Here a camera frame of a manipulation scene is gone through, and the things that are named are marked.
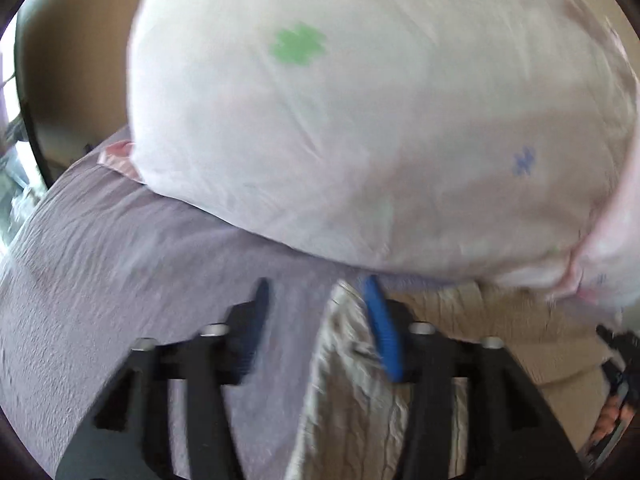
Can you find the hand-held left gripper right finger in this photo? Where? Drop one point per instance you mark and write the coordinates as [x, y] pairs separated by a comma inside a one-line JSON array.
[[382, 332]]

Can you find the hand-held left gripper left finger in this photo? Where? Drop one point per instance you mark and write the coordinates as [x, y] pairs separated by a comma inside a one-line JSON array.
[[255, 332]]

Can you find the beige knit sweater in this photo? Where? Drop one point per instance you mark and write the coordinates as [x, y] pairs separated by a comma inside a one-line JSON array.
[[350, 410]]

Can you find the purple bed sheet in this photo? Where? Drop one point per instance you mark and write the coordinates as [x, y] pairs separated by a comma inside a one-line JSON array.
[[125, 260]]

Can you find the white clover print pillow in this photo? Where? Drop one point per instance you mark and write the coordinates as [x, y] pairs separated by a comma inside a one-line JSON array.
[[350, 135]]

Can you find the pink striped cloth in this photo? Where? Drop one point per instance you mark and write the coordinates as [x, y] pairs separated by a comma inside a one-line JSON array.
[[119, 157]]

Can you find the beige padded headboard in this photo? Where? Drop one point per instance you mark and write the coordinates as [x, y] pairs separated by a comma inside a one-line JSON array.
[[75, 60]]

